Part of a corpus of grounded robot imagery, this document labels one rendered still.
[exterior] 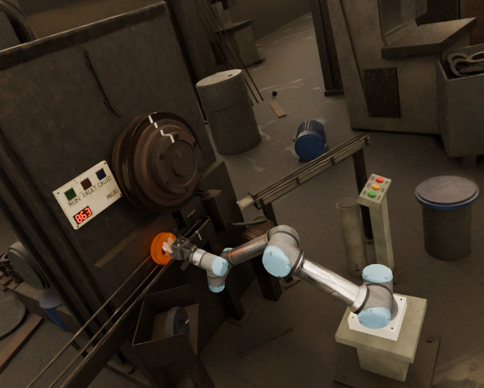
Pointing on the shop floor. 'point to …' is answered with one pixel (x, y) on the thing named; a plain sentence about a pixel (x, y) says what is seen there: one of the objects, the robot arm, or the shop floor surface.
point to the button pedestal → (381, 225)
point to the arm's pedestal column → (388, 367)
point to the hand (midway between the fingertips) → (163, 245)
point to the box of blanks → (470, 102)
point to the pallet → (6, 273)
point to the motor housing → (273, 289)
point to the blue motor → (310, 141)
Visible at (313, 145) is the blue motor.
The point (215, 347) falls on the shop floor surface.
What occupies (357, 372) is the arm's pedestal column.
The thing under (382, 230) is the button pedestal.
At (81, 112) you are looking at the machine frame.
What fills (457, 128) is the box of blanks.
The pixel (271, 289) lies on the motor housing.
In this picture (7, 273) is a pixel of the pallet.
